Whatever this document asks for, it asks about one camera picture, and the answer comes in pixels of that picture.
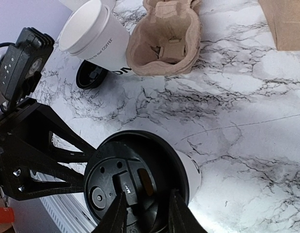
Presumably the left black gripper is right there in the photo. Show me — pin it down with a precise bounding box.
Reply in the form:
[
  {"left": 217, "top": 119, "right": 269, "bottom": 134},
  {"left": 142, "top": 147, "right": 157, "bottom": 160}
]
[{"left": 0, "top": 98, "right": 96, "bottom": 200}]

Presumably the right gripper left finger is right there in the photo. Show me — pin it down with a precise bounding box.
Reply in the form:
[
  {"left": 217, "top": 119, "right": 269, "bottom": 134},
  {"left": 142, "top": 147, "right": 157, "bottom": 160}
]
[{"left": 92, "top": 191, "right": 127, "bottom": 233}]

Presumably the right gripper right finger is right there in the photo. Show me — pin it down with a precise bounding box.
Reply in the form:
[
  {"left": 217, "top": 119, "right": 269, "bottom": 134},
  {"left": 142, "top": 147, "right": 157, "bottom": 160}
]
[{"left": 168, "top": 189, "right": 205, "bottom": 233}]

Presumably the black cup lid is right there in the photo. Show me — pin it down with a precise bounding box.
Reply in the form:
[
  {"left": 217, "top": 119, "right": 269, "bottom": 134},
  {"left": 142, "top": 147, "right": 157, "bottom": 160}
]
[{"left": 84, "top": 130, "right": 189, "bottom": 233}]

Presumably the brown pulp cup carrier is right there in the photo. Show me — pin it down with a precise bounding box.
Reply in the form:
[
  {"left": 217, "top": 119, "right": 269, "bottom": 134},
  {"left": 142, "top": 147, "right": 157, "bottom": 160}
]
[{"left": 126, "top": 0, "right": 202, "bottom": 76}]

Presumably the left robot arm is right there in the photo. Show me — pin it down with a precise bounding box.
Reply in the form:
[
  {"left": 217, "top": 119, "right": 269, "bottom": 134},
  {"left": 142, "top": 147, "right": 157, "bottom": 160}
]
[{"left": 0, "top": 44, "right": 95, "bottom": 200}]

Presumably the brown cardboard box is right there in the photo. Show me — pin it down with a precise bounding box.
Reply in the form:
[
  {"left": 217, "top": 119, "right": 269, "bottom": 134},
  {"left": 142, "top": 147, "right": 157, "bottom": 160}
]
[{"left": 258, "top": 0, "right": 300, "bottom": 51}]

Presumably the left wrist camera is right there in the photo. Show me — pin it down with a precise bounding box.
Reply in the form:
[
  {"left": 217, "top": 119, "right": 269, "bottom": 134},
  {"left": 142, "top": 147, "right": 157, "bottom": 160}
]
[{"left": 0, "top": 27, "right": 55, "bottom": 102}]

